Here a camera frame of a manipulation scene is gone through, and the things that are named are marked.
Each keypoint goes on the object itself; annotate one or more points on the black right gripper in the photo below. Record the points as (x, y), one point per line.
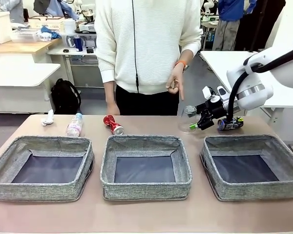
(217, 108)

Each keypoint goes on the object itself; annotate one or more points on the clear plastic cup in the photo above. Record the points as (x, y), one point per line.
(185, 122)

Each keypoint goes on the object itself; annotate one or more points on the crushed black can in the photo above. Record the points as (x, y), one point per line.
(223, 124)

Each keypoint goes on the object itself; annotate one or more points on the crushed red can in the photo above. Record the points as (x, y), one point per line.
(112, 123)

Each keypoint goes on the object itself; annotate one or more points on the plastic bottle pink label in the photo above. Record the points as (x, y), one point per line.
(74, 126)

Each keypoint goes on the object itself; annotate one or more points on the white paper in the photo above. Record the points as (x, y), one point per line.
(47, 120)

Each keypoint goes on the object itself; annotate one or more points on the person's left forearm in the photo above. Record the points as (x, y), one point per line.
(186, 57)

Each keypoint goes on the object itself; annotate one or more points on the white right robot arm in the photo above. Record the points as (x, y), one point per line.
(249, 80)

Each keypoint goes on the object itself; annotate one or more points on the person's right forearm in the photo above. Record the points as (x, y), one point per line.
(110, 92)

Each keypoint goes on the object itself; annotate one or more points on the person's left hand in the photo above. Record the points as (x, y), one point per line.
(177, 80)

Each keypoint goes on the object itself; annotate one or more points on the person's right hand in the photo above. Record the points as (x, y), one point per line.
(114, 110)

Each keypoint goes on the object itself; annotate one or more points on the large white table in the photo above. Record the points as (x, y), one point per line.
(217, 63)

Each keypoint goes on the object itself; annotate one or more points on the orange wrist watch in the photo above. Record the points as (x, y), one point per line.
(182, 65)

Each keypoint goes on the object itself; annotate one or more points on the person torso white sweater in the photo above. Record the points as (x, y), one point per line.
(156, 48)

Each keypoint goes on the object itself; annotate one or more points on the grey fabric basket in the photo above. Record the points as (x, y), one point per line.
(254, 190)
(146, 190)
(39, 190)

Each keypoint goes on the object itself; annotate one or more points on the background person blue jacket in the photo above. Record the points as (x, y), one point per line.
(228, 9)

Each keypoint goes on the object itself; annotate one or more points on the black hanging coat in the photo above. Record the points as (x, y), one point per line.
(266, 19)

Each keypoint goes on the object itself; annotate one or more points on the black phone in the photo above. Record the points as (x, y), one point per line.
(89, 50)

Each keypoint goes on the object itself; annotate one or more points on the black backpack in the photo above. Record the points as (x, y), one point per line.
(63, 97)

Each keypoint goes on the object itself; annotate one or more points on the white desk with metal legs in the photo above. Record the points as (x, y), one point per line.
(75, 54)

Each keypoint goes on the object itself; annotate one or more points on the blue bottle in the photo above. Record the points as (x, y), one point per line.
(78, 44)

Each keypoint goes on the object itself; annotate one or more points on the white desktop device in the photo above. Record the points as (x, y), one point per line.
(86, 28)

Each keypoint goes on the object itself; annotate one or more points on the white cylinder roll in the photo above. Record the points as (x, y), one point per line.
(69, 25)

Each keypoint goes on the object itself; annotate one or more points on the blue cloth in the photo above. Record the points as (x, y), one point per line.
(55, 34)

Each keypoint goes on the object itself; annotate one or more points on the white printed small box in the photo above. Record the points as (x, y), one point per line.
(45, 37)

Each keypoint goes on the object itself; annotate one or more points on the cream crate wooden rim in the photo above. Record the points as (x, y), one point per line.
(51, 24)

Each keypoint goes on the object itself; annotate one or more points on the background person light blue shirt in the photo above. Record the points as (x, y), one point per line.
(56, 8)

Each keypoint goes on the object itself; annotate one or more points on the wooden top workbench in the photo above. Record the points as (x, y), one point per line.
(19, 47)

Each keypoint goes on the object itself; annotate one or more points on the clear plastic container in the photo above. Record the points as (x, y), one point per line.
(24, 35)

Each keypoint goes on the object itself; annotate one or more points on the white storage box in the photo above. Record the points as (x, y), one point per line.
(0, 26)

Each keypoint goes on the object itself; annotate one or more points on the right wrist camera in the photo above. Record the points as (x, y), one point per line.
(222, 93)

